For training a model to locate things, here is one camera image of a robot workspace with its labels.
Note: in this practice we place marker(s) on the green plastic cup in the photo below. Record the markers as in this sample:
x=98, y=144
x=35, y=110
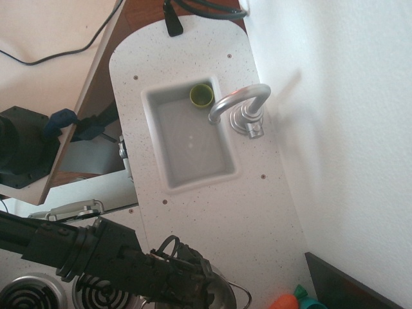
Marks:
x=201, y=95

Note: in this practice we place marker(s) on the silver metal pot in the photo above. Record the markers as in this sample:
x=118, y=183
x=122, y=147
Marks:
x=220, y=289

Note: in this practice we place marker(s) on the blue clamp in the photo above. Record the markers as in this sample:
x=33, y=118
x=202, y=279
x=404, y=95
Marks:
x=58, y=121

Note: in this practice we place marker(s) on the wooden side panel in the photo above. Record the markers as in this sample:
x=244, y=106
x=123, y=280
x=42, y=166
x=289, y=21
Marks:
x=99, y=156

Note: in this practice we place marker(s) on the grey oven door handle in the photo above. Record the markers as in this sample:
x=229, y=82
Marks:
x=73, y=211

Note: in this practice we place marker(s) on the grey toy sink basin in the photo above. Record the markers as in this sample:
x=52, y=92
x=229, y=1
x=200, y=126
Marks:
x=190, y=152

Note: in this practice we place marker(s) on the orange toy carrot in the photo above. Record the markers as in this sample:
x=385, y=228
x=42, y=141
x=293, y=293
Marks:
x=285, y=301

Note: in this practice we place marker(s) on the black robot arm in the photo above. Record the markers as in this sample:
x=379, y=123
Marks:
x=111, y=251

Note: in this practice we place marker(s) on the stove burner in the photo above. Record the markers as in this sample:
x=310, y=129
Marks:
x=92, y=292
x=35, y=290

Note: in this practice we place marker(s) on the black backsplash panel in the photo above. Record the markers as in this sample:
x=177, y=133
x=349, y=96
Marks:
x=336, y=289

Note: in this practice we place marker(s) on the right stove burner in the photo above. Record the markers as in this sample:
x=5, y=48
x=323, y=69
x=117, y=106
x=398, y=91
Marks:
x=92, y=292

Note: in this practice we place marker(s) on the teal plastic toy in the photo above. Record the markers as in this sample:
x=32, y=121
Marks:
x=306, y=302

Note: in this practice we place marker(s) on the left stove burner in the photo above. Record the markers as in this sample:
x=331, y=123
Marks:
x=35, y=290

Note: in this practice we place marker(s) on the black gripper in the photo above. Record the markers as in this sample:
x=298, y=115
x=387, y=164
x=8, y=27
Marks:
x=174, y=274

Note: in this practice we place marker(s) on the silver toy faucet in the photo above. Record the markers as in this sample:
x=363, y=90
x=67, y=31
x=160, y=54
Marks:
x=246, y=110

